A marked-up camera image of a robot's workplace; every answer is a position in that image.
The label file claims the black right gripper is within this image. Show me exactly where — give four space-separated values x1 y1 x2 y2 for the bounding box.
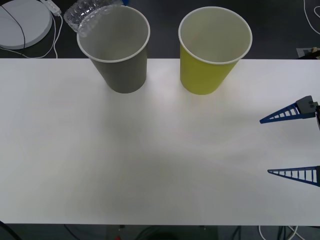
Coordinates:
259 95 320 189

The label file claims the clear bottle with green cap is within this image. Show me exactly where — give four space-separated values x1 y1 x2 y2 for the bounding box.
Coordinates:
63 0 126 39

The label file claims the white power strip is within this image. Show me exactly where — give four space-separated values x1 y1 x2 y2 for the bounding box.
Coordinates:
41 0 62 17

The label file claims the grey plastic bin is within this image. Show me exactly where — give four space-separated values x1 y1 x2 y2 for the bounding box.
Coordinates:
76 4 151 95

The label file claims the grey floor box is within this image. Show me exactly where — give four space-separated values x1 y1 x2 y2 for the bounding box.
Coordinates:
295 46 320 60

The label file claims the yellow-green plastic bin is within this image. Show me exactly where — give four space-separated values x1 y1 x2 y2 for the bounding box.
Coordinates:
177 6 253 96

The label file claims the white round disc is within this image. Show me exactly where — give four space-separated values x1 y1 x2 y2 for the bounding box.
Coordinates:
0 0 54 50

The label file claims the white power strip cable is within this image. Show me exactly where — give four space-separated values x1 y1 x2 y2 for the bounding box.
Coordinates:
0 13 64 60

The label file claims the white cable under table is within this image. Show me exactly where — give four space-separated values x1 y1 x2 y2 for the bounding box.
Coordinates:
258 224 305 240

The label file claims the thin black cable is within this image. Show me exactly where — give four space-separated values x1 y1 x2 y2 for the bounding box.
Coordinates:
0 4 27 60

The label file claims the white looped cable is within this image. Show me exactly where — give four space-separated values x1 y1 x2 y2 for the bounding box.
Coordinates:
302 0 320 35

